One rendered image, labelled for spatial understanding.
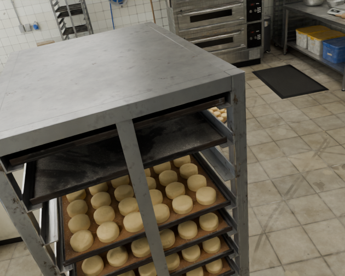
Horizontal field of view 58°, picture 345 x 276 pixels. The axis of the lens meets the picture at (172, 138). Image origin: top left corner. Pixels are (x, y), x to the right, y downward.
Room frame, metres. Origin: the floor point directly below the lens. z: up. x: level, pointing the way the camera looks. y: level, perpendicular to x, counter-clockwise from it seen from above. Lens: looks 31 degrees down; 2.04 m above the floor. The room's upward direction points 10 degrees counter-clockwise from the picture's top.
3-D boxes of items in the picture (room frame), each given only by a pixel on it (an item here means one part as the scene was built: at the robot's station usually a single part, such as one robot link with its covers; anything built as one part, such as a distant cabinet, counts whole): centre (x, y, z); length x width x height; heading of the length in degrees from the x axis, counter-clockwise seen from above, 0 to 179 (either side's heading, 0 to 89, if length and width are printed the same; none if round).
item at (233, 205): (0.85, -0.03, 1.50); 0.64 x 0.03 x 0.03; 14
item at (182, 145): (0.79, 0.16, 1.68); 0.60 x 0.40 x 0.02; 14
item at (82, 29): (5.71, 1.32, 1.05); 0.60 x 0.40 x 0.01; 6
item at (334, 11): (4.46, -2.69, 0.92); 0.32 x 0.30 x 0.09; 100
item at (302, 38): (5.29, -2.67, 0.36); 0.47 x 0.39 x 0.26; 92
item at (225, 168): (0.85, -0.03, 1.59); 0.64 x 0.03 x 0.03; 14
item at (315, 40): (4.89, -2.70, 0.36); 0.47 x 0.38 x 0.26; 93
